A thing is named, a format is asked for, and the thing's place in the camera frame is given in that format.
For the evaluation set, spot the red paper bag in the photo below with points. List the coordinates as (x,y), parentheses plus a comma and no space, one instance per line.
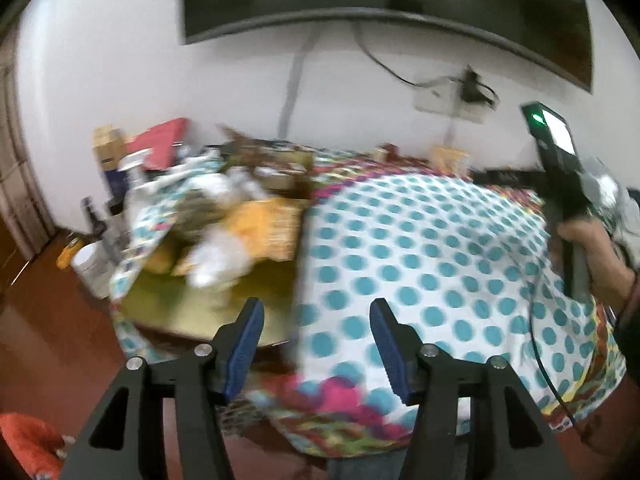
(160,140)

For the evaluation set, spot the person's right hand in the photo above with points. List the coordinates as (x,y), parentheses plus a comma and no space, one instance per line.
(612,282)

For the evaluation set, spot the polka dot tablecloth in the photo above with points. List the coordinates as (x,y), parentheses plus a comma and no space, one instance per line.
(465,266)

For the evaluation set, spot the orange stool cushion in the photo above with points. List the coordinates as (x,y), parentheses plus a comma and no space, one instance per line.
(36,445)

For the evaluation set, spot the clear plastic bag bundle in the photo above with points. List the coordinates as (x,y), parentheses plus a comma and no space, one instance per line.
(612,203)

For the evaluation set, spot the yellow orange snack bag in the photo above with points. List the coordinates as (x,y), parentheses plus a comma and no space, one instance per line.
(267,229)

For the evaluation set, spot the white wall socket panel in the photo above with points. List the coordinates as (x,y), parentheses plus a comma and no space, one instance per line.
(442,97)

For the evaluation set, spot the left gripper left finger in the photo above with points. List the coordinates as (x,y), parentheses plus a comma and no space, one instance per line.
(123,438)

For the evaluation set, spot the dark red small box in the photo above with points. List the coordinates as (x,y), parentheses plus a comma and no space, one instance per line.
(386,153)

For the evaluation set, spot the black power plug adapter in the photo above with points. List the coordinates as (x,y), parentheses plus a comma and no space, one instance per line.
(475,92)

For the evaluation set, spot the yellow medicine box upright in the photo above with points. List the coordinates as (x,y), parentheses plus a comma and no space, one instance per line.
(450,160)

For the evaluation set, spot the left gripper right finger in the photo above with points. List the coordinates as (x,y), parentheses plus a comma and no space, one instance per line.
(475,420)

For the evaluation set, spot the dark green sleeve forearm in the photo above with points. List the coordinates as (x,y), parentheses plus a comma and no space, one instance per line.
(627,333)

